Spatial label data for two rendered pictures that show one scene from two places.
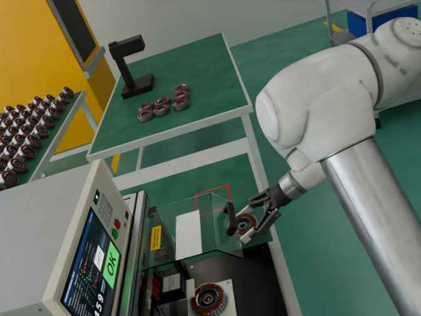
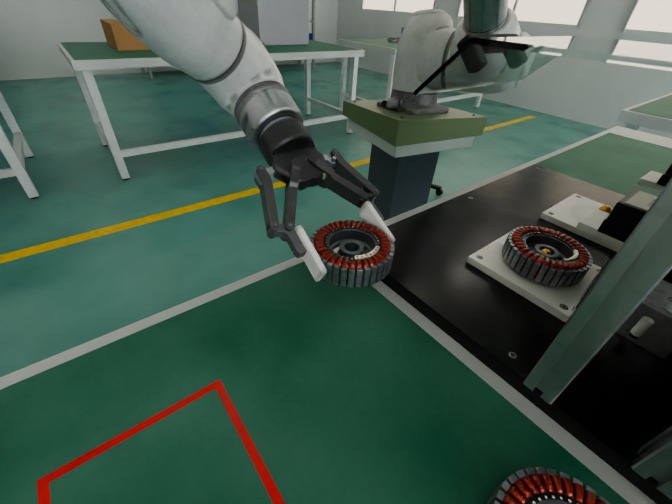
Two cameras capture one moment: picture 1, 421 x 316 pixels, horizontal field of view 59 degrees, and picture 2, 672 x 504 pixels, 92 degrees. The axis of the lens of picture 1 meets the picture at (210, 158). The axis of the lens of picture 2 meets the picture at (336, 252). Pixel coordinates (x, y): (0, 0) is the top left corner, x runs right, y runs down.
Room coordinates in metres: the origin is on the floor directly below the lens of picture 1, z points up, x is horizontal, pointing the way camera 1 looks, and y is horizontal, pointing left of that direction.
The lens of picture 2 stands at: (1.27, 0.20, 1.08)
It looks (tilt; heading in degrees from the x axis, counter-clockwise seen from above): 37 degrees down; 223
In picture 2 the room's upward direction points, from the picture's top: 4 degrees clockwise
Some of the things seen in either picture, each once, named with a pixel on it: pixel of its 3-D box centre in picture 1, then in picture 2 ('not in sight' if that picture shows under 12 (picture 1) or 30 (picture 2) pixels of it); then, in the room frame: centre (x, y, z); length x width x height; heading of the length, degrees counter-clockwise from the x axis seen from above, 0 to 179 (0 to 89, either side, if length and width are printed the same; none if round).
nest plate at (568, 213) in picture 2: not in sight; (598, 221); (0.52, 0.19, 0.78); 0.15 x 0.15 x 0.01; 83
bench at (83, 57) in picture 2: not in sight; (233, 96); (-0.30, -2.64, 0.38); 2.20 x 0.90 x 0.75; 173
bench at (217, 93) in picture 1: (185, 118); not in sight; (3.03, 0.09, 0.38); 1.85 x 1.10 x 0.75; 173
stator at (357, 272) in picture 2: (243, 227); (351, 251); (1.00, -0.02, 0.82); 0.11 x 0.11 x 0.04
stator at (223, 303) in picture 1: (208, 300); (544, 254); (0.76, 0.16, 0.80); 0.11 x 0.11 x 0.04
